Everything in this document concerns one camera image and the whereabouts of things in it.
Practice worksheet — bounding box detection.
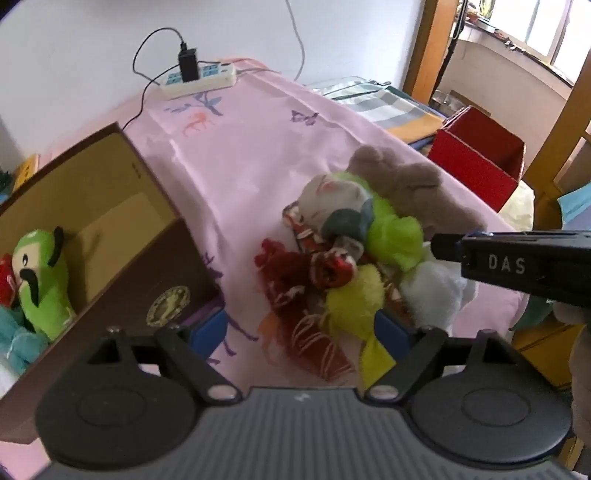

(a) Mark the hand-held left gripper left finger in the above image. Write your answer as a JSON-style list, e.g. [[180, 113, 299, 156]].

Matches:
[[83, 307, 243, 403]]

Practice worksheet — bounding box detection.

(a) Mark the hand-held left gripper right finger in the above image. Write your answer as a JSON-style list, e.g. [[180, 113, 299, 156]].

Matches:
[[362, 310, 523, 403]]

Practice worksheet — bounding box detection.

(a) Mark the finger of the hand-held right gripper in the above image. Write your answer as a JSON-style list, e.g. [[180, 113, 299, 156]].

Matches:
[[430, 232, 465, 265]]

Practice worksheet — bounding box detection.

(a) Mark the white fluffy plush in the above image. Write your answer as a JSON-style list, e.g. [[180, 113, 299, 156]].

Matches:
[[399, 261, 477, 332]]

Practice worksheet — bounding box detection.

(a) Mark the lime green fluffy plush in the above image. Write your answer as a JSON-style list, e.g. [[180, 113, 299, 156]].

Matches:
[[344, 173, 426, 271]]

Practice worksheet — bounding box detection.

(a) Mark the yellow fluffy plush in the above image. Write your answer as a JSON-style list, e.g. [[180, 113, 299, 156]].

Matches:
[[325, 267, 400, 391]]

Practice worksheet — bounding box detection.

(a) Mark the brown plush toy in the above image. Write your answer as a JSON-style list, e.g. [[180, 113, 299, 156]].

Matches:
[[346, 145, 488, 241]]

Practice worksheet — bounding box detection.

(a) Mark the brown cardboard box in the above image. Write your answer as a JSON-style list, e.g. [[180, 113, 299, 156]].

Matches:
[[0, 122, 227, 444]]

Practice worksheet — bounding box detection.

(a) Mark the dark red patterned cloth toy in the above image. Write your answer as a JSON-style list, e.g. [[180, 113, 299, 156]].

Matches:
[[255, 237, 356, 383]]

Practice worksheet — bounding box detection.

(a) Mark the white cat plush toy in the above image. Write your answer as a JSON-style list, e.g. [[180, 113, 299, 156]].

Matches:
[[295, 173, 375, 245]]

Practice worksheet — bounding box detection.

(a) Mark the red open box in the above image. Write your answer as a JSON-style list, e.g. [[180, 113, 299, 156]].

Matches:
[[427, 106, 527, 213]]

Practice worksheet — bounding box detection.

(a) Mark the metal pot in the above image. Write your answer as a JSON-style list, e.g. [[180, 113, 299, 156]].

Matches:
[[429, 90, 465, 116]]

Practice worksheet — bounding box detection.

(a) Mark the checked folded cloth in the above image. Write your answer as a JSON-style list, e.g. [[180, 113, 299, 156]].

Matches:
[[307, 78, 444, 145]]

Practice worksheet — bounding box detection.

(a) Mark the green moustache plush toy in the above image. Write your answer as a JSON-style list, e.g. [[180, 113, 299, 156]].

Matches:
[[11, 226, 77, 342]]

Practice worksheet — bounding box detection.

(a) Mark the pink printed tablecloth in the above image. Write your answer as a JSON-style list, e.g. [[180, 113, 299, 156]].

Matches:
[[0, 58, 532, 480]]

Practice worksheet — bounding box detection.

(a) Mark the teal plush toy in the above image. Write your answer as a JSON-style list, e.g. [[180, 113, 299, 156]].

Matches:
[[0, 305, 49, 376]]

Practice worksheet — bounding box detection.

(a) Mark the small white cloth toy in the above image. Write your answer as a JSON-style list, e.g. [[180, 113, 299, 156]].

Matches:
[[0, 364, 21, 400]]

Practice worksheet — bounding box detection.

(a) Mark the small red plush toy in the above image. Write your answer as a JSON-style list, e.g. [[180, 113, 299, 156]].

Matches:
[[0, 254, 19, 308]]

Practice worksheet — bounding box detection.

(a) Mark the window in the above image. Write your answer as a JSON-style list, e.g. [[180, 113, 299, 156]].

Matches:
[[462, 0, 591, 84]]

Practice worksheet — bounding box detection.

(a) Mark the yellow book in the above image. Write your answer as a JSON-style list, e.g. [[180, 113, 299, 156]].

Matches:
[[11, 154, 40, 195]]

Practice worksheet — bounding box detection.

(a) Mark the white power strip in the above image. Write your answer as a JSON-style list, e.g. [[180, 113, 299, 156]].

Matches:
[[159, 62, 238, 100]]

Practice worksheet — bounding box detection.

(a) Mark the black charger plug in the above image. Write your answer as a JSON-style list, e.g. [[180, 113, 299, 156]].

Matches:
[[178, 44, 198, 84]]

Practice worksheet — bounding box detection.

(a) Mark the wooden furniture frame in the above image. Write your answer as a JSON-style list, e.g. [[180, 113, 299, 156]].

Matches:
[[522, 60, 591, 217]]

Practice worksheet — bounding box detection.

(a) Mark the wooden door frame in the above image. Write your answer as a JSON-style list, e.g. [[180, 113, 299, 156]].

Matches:
[[402, 0, 462, 102]]

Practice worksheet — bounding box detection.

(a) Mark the white hanging cable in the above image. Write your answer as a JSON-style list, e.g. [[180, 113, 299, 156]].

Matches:
[[284, 0, 308, 84]]

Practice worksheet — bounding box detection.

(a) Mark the black charger cable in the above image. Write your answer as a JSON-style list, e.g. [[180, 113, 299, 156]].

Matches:
[[122, 28, 185, 132]]

